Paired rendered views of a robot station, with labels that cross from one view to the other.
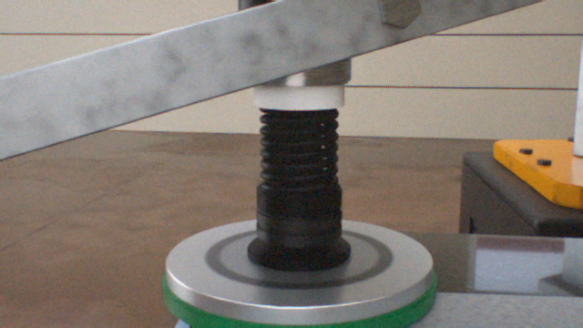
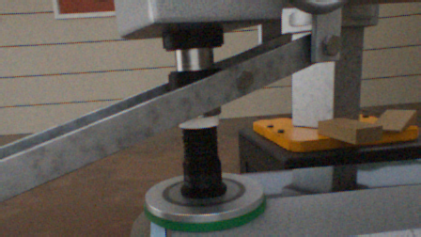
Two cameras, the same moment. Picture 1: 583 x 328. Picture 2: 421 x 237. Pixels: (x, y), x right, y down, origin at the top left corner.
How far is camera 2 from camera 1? 0.16 m
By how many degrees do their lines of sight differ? 10
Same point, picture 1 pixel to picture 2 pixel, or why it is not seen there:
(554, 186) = (288, 142)
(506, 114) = (244, 103)
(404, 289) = (257, 199)
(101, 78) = (124, 125)
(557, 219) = (292, 158)
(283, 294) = (209, 209)
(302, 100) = (204, 123)
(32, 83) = (94, 131)
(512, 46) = not seen: hidden behind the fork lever
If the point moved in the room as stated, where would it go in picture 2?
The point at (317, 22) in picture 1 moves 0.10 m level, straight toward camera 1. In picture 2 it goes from (211, 90) to (227, 95)
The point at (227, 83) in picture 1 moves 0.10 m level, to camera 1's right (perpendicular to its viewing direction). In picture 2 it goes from (177, 120) to (241, 114)
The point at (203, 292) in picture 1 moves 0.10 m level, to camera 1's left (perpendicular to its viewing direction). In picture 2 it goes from (173, 213) to (108, 223)
